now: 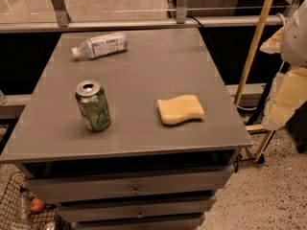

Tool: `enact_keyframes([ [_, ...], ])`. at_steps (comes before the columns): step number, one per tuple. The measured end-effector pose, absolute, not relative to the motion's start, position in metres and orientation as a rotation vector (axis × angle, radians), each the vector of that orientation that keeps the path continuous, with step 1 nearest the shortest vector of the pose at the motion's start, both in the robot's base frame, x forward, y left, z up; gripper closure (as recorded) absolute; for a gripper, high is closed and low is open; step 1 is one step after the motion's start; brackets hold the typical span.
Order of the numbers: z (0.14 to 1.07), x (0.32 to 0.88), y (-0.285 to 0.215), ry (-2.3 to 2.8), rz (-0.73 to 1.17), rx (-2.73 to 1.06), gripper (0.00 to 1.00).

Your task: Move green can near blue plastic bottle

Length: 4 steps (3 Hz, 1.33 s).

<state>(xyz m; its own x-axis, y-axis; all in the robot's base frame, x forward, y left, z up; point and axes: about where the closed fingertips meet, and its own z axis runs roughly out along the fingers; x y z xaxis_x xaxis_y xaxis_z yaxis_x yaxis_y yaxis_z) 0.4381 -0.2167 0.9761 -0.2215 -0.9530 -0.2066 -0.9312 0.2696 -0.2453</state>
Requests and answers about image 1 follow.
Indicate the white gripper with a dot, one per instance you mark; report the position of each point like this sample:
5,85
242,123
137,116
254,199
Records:
295,37

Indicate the green soda can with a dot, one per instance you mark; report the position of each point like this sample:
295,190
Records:
92,103

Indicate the clear plastic water bottle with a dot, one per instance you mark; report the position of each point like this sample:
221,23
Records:
102,45

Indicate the plastic bottle in basket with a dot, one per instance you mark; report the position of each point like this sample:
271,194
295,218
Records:
24,205

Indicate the yellow sponge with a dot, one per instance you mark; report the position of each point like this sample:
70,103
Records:
180,109

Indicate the grey drawer cabinet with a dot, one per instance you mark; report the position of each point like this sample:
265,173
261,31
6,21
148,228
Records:
137,174

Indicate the metal railing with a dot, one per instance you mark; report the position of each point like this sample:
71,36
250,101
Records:
40,16

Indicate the orange fruit in basket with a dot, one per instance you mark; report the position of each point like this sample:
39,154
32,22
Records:
36,205

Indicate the wooden easel frame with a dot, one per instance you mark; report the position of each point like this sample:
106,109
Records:
252,124

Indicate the black wire basket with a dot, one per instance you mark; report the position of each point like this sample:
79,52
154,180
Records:
15,213

